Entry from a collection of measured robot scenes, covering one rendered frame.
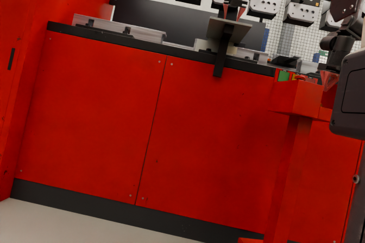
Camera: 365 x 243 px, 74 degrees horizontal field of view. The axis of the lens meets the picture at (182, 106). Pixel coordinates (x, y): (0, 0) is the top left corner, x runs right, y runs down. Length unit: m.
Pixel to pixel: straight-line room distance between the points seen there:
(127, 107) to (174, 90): 0.23
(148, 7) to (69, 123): 1.09
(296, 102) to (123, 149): 0.78
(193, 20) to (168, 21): 0.19
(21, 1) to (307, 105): 1.26
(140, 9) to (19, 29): 0.94
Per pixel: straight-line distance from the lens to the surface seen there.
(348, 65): 0.50
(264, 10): 1.41
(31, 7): 1.34
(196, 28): 1.90
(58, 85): 1.31
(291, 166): 1.02
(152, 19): 1.94
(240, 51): 1.33
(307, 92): 0.96
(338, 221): 1.44
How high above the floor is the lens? 0.59
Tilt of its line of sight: 1 degrees up
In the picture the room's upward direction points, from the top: 12 degrees clockwise
